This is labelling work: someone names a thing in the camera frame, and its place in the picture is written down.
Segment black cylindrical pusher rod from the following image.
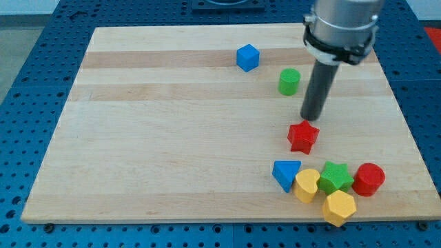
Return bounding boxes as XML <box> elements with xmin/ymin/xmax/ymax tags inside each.
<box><xmin>300</xmin><ymin>60</ymin><xmax>339</xmax><ymax>121</ymax></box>

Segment red star block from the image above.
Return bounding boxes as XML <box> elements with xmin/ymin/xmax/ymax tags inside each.
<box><xmin>287</xmin><ymin>120</ymin><xmax>320</xmax><ymax>155</ymax></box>

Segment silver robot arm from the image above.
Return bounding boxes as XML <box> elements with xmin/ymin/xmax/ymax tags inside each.
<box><xmin>300</xmin><ymin>0</ymin><xmax>384</xmax><ymax>121</ymax></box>

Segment green star block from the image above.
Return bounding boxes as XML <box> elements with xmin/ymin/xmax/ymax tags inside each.
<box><xmin>318</xmin><ymin>161</ymin><xmax>354</xmax><ymax>195</ymax></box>

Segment green cylinder block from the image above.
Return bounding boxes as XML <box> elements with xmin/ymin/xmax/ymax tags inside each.
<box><xmin>278</xmin><ymin>68</ymin><xmax>301</xmax><ymax>96</ymax></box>

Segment blue cube block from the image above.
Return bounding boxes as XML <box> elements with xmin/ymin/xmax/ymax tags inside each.
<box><xmin>236</xmin><ymin>44</ymin><xmax>260</xmax><ymax>72</ymax></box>

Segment blue triangle block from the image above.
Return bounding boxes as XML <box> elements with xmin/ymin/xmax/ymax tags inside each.
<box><xmin>271</xmin><ymin>161</ymin><xmax>302</xmax><ymax>193</ymax></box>

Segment red cylinder block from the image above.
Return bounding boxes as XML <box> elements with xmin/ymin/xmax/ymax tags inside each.
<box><xmin>352</xmin><ymin>163</ymin><xmax>385</xmax><ymax>197</ymax></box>

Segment yellow heart block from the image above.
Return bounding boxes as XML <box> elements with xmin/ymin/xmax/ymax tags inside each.
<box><xmin>293</xmin><ymin>169</ymin><xmax>320</xmax><ymax>203</ymax></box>

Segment yellow hexagon block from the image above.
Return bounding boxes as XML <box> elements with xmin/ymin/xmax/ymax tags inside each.
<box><xmin>322</xmin><ymin>190</ymin><xmax>357</xmax><ymax>227</ymax></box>

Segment light wooden board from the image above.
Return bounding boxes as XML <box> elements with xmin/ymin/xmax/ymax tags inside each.
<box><xmin>21</xmin><ymin>23</ymin><xmax>440</xmax><ymax>224</ymax></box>

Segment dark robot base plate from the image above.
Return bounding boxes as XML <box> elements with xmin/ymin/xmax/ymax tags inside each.
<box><xmin>190</xmin><ymin>0</ymin><xmax>265</xmax><ymax>12</ymax></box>

